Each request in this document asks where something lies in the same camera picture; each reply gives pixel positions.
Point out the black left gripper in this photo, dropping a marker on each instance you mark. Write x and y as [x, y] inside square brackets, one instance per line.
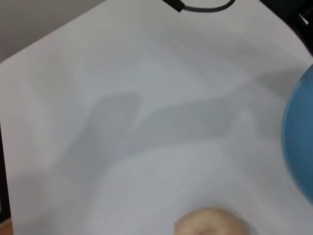
[298, 14]

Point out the blue bowl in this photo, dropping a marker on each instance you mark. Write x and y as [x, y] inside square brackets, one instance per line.
[302, 137]

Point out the beige egg yolk pastry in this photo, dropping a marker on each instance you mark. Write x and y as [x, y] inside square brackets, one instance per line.
[210, 222]

